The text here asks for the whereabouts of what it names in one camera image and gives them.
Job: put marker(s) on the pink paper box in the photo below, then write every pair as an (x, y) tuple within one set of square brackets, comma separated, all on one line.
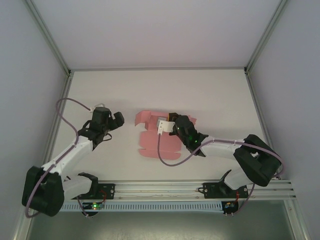
[(150, 140)]

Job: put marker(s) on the aluminium frame side rail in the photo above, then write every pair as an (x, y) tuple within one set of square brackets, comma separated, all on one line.
[(260, 112), (58, 112)]

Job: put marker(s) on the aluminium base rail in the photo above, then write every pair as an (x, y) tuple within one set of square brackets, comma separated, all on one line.
[(162, 187)]

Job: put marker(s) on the small circuit board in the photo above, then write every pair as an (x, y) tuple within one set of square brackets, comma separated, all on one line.
[(229, 205)]

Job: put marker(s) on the circuit board with green light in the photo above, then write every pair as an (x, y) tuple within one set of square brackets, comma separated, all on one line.
[(94, 206)]

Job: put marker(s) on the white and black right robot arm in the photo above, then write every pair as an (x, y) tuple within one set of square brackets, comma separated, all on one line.
[(220, 148)]

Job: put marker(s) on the aluminium frame post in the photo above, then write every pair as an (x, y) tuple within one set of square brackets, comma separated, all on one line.
[(47, 35), (266, 35)]

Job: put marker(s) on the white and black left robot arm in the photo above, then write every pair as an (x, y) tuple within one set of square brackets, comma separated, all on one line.
[(75, 150)]

